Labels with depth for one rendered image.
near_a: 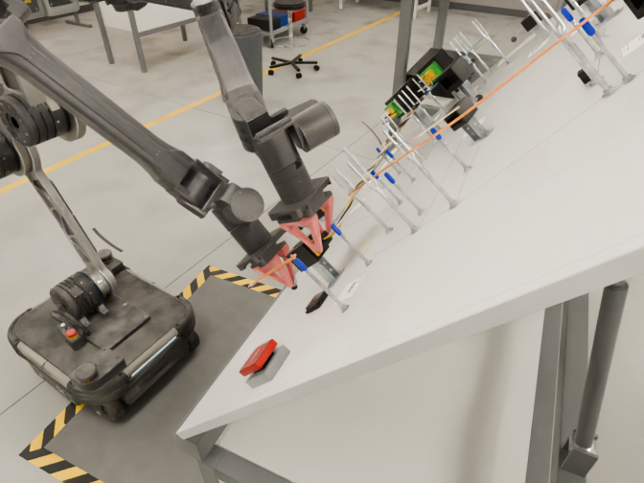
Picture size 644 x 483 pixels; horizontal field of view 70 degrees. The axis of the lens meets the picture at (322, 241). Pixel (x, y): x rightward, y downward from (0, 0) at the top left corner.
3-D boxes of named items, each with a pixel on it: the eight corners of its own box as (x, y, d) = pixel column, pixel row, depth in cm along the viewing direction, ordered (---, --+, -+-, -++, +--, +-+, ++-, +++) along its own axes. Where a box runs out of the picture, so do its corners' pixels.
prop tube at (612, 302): (567, 459, 64) (598, 290, 47) (567, 442, 66) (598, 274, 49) (594, 467, 62) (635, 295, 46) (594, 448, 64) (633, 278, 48)
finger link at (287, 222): (349, 233, 76) (326, 184, 72) (329, 259, 72) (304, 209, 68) (316, 236, 81) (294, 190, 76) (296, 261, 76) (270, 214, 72)
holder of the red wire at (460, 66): (500, 77, 112) (471, 42, 110) (481, 103, 104) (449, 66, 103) (484, 88, 116) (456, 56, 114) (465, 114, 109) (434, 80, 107)
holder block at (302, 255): (312, 258, 83) (297, 241, 83) (330, 246, 79) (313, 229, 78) (301, 272, 80) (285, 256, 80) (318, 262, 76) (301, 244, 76)
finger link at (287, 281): (315, 266, 88) (285, 228, 86) (296, 290, 83) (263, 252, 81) (294, 274, 93) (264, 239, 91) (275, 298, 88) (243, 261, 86)
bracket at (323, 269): (337, 273, 83) (318, 254, 82) (345, 268, 81) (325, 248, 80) (325, 290, 80) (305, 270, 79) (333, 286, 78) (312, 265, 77)
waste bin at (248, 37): (217, 109, 419) (206, 37, 380) (219, 92, 454) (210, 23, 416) (267, 107, 423) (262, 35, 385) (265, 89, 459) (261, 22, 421)
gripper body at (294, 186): (333, 185, 74) (315, 144, 71) (303, 220, 67) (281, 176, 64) (303, 190, 78) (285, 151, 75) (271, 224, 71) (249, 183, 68)
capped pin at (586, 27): (621, 82, 51) (574, 22, 50) (635, 73, 50) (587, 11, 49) (622, 86, 50) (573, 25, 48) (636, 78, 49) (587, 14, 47)
